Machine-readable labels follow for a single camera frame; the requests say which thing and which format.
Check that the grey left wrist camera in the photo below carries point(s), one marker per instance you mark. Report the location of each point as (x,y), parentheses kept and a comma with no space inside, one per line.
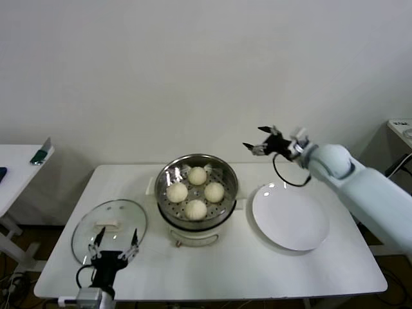
(88,296)

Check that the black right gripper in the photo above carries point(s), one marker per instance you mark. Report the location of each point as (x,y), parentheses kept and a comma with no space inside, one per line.
(279,145)

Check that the stainless steel steamer basket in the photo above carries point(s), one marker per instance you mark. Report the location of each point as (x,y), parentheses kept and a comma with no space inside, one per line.
(228,190)

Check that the white electric cooker base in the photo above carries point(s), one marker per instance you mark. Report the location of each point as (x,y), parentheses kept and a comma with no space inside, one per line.
(196,237)

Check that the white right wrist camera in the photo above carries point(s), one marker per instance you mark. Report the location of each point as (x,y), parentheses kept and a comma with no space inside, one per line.
(299,134)

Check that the white steamed baozi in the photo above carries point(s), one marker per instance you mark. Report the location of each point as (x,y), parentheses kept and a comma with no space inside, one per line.
(195,209)
(197,176)
(214,192)
(177,193)

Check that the dark blue object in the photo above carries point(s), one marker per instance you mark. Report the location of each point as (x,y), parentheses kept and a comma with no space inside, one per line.
(3,175)

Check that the clear round container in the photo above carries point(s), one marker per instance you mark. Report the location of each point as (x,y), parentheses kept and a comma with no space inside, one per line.
(408,132)

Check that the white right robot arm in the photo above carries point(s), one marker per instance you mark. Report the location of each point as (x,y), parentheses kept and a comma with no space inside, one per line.
(334,157)

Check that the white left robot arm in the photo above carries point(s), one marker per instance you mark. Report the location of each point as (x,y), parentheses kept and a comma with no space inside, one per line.
(107,302)

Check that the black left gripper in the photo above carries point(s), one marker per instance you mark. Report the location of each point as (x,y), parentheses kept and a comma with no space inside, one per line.
(107,262)

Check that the white round plate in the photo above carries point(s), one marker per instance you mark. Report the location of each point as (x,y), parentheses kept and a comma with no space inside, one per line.
(289,219)

